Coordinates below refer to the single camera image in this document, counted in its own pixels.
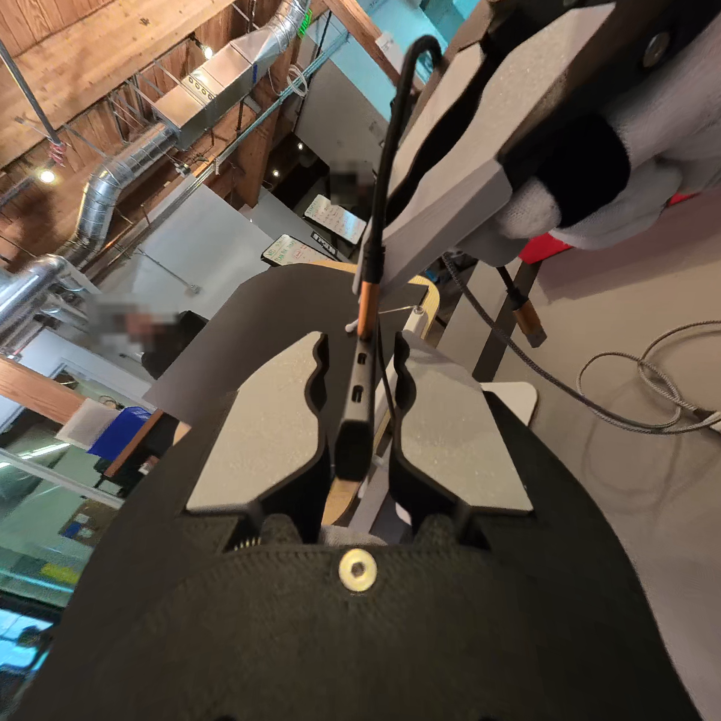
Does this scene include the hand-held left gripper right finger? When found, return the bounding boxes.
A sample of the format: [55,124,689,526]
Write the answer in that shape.
[387,342,535,525]

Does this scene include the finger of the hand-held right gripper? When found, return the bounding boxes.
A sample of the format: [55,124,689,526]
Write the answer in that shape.
[387,43,487,195]
[378,0,617,285]

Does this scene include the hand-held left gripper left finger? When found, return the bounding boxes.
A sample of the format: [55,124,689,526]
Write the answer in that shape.
[186,330,334,521]

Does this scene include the grey usb hub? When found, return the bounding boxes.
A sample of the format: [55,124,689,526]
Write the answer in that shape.
[332,268,392,487]

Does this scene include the black cable with orange plug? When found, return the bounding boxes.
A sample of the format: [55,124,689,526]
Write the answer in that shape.
[355,32,449,341]
[437,254,549,350]

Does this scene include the grey braided cable silver plug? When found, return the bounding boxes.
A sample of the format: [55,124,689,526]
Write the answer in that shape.
[575,319,721,437]

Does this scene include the person's right hand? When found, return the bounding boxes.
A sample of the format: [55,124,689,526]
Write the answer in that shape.
[494,49,721,253]

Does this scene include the red plastic bin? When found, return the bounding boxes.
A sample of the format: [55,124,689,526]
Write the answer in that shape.
[519,229,578,267]

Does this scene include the small blue desk bin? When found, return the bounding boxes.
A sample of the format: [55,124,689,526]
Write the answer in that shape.
[88,404,155,463]

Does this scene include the white flip chart board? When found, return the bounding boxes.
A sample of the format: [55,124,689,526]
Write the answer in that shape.
[302,192,369,245]
[263,232,341,271]

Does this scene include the wooden beam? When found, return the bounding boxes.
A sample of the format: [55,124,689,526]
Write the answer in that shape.
[0,353,89,425]

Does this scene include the silver ceiling duct pipes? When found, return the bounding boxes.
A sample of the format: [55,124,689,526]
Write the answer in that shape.
[0,0,314,330]

